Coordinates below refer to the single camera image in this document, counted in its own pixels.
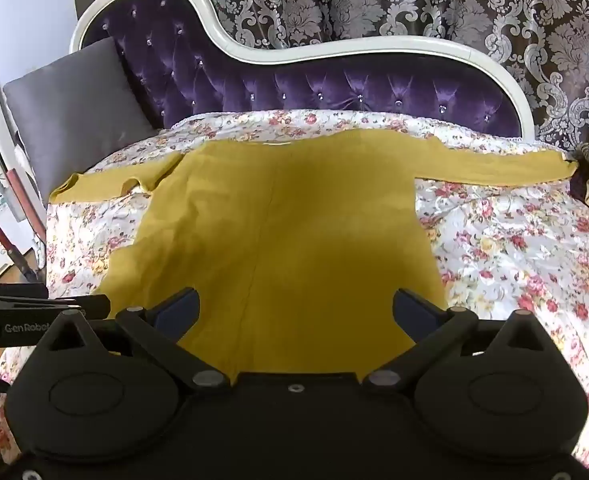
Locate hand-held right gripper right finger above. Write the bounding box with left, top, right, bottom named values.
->
left=363, top=287, right=556, bottom=394

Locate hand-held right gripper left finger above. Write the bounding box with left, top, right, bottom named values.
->
left=39, top=287, right=230, bottom=394

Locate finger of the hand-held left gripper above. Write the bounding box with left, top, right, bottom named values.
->
left=0, top=283, right=112, bottom=321

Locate mustard yellow long-sleeve shirt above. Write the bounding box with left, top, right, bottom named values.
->
left=49, top=130, right=580, bottom=381

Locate red pole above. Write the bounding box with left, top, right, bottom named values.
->
left=0, top=187, right=38, bottom=282

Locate floral printed blanket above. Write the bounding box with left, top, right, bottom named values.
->
left=0, top=109, right=589, bottom=472

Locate grey cushion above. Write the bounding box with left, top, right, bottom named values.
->
left=3, top=37, right=158, bottom=202

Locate purple tufted white-framed sofa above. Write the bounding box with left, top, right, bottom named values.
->
left=69, top=0, right=536, bottom=142

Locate grey damask patterned curtain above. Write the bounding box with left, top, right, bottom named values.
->
left=90, top=0, right=589, bottom=153

